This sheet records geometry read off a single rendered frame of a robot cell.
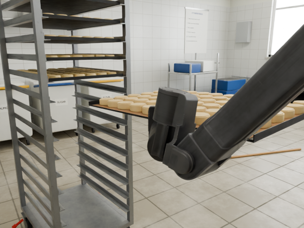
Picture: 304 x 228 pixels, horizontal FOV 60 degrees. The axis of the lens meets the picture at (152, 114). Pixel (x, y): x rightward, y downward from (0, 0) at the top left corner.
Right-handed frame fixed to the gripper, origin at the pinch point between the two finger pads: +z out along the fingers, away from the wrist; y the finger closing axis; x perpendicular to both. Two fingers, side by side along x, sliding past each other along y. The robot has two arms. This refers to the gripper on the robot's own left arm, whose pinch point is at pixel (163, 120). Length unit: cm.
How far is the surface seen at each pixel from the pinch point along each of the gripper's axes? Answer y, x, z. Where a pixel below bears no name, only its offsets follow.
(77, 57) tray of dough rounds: -15, -41, 62
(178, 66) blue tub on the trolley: 1, 23, 417
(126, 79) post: -4, -20, 78
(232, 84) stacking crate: 38, 133, 466
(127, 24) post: -32, -20, 78
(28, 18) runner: -32, -62, 60
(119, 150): 40, -27, 85
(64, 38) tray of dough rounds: -23, -45, 58
